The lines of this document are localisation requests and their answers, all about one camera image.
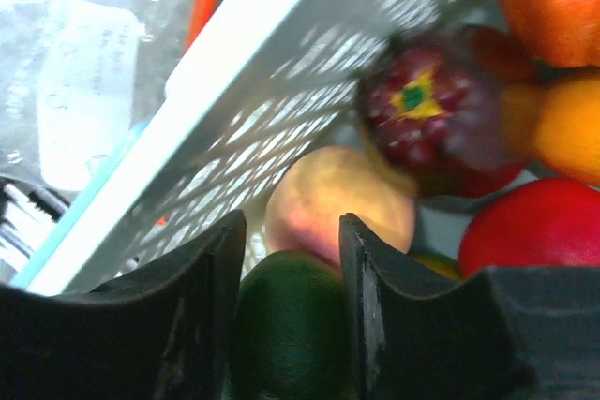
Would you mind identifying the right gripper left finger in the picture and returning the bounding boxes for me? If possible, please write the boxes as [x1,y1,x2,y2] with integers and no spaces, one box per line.
[1,210,247,399]

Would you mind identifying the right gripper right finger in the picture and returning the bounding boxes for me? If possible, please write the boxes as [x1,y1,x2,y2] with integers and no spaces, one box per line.
[339,214,599,399]

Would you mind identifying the green toy avocado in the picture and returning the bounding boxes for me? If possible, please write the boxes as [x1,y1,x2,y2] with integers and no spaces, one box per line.
[228,250,356,399]

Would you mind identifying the light blue plastic basket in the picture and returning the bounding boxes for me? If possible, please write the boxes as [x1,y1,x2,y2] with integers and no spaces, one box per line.
[11,0,481,295]

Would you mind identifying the clear zip top bag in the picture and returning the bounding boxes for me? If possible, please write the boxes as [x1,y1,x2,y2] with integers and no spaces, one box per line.
[1,0,220,283]

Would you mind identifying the pink toy peach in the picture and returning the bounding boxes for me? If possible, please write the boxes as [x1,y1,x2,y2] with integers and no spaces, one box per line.
[264,146,416,268]

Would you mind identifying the yellow toy lemon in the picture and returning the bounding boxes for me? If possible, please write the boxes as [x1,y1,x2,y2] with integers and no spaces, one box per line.
[501,67,599,187]

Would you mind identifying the orange toy fruit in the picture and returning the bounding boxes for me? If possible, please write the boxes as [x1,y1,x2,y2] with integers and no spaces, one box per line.
[500,0,599,67]

